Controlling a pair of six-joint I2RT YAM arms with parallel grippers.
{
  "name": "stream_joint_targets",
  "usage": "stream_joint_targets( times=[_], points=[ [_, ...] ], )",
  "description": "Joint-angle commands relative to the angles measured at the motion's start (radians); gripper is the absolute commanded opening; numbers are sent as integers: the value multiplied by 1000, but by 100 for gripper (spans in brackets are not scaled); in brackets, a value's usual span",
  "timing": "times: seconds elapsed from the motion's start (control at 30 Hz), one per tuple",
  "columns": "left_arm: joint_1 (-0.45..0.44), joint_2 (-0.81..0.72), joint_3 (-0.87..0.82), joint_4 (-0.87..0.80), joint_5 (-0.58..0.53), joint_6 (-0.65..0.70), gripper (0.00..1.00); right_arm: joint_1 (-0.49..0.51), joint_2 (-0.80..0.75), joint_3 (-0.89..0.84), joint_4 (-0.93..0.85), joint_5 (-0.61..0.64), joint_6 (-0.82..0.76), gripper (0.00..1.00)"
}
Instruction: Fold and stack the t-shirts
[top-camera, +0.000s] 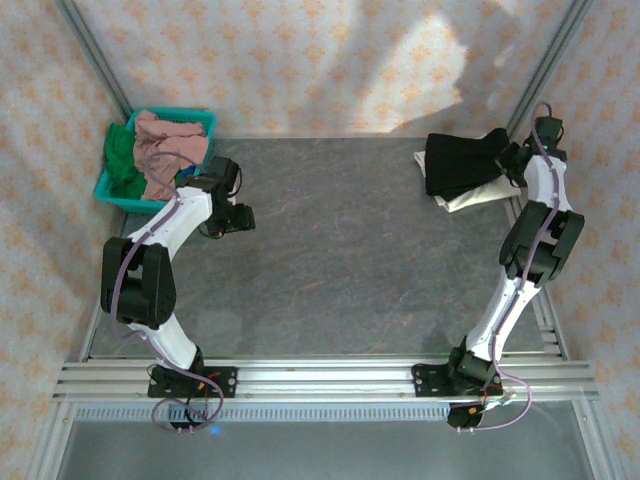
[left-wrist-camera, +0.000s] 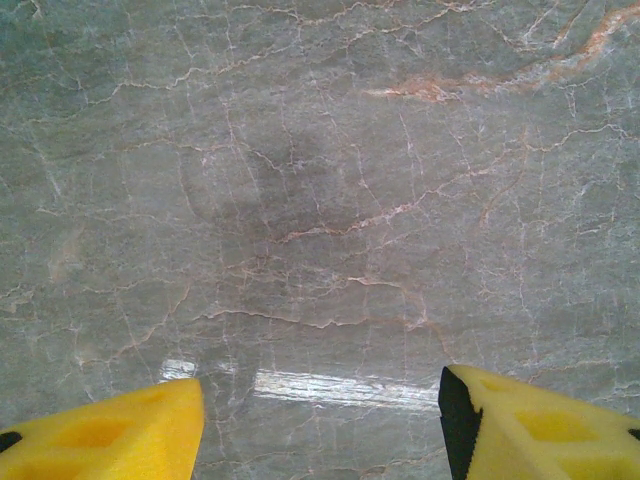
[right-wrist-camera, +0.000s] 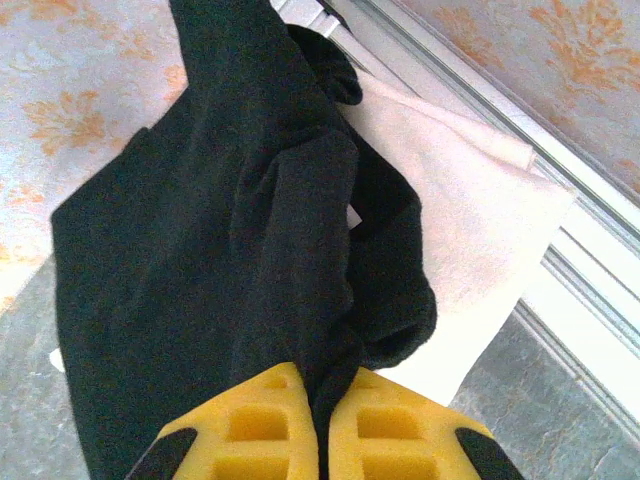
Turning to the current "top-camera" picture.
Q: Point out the white folded t-shirt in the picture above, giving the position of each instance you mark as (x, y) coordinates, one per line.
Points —
(475, 200)

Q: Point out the pink t-shirt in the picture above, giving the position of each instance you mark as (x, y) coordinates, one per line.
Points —
(155, 135)

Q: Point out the aluminium frame leg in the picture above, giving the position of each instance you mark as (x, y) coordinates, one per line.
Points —
(50, 440)
(595, 440)

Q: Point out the long aluminium mounting rail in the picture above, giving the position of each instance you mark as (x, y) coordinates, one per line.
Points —
(325, 377)

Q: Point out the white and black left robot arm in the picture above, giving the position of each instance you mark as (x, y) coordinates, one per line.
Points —
(192, 215)

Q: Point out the grey metal sheet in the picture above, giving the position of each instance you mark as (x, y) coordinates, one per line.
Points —
(320, 455)

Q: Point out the aluminium frame post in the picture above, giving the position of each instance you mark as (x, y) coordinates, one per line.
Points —
(553, 55)
(96, 55)

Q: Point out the black t-shirt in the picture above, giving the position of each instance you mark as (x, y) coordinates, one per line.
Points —
(460, 160)

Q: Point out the teal plastic basket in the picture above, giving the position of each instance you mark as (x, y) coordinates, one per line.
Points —
(115, 198)

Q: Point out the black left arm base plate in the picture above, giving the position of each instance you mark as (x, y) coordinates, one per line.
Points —
(227, 380)

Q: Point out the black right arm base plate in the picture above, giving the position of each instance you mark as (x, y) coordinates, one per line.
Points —
(422, 382)

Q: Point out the blue t-shirt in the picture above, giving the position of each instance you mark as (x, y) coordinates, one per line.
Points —
(179, 186)

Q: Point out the black base connector box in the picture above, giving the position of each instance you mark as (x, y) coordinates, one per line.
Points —
(462, 417)

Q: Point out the aluminium table side rail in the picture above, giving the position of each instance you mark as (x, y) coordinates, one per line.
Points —
(550, 330)
(92, 330)

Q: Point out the green t-shirt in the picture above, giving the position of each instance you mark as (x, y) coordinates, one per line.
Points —
(120, 150)

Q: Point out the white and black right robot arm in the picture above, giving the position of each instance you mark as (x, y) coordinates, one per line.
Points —
(492, 322)

